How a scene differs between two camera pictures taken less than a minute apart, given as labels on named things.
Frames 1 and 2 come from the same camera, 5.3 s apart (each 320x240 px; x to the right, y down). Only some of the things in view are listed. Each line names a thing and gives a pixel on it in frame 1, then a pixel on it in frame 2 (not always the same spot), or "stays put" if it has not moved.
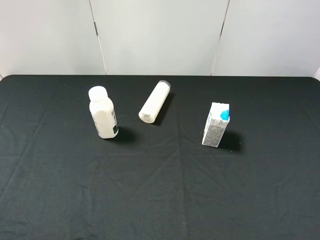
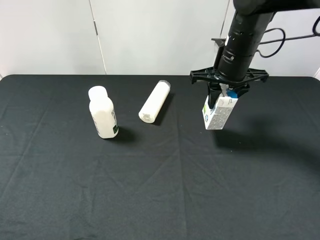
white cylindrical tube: [149, 111] stays put
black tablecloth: [60, 180] stays put
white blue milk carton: [217, 121] to [215, 118]
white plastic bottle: [103, 113] stays put
